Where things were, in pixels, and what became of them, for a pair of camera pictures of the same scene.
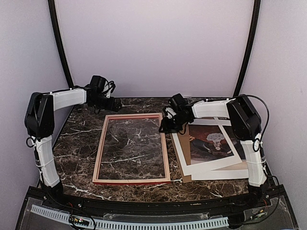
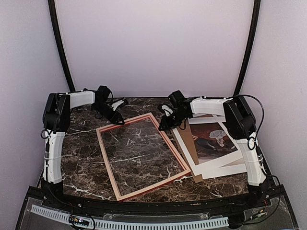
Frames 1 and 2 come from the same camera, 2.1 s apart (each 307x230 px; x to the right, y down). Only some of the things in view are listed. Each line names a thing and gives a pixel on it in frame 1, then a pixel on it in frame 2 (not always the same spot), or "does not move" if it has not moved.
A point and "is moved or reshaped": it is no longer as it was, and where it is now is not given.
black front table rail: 46,195 does not move
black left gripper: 111,107 to 113,118
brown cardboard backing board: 183,137 to 186,130
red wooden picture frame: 132,151 is moved or reshaped
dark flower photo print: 207,142 does not move
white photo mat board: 210,171 is moved or reshaped
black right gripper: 167,128 does not move
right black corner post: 256,13 does not move
